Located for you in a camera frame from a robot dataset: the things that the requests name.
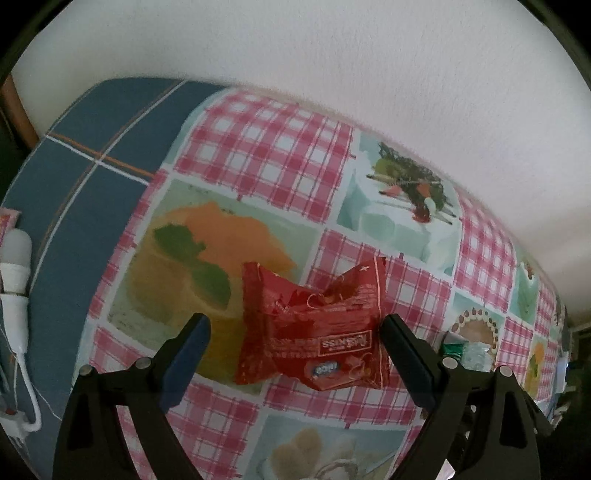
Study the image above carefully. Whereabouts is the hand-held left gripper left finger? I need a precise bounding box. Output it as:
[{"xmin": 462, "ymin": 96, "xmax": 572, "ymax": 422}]
[{"xmin": 53, "ymin": 312, "xmax": 212, "ymax": 480}]

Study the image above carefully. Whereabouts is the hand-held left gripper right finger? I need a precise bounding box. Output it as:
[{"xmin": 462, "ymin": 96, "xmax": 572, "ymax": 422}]
[{"xmin": 379, "ymin": 313, "xmax": 542, "ymax": 480}]

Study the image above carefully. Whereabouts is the red crinkled snack packet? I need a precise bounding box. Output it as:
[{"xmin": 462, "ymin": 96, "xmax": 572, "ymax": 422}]
[{"xmin": 235, "ymin": 255, "xmax": 393, "ymax": 392}]

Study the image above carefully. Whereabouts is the grey-green snack packet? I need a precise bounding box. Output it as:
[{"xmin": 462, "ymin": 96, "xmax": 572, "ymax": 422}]
[{"xmin": 440, "ymin": 340, "xmax": 491, "ymax": 371}]

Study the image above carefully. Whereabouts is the pink checked plastic tablecloth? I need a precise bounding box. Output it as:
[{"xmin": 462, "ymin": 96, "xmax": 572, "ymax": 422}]
[{"xmin": 87, "ymin": 84, "xmax": 570, "ymax": 480}]

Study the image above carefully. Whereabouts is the blue plaid tablecloth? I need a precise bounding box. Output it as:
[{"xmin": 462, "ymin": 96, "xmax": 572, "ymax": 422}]
[{"xmin": 0, "ymin": 78, "xmax": 234, "ymax": 480}]

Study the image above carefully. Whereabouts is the brown wooden board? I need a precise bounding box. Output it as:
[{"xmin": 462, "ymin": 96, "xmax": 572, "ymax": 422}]
[{"xmin": 0, "ymin": 75, "xmax": 41, "ymax": 151}]

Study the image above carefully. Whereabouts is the white lamp with cable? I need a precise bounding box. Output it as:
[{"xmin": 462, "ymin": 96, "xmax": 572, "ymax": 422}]
[{"xmin": 0, "ymin": 230, "xmax": 43, "ymax": 438}]

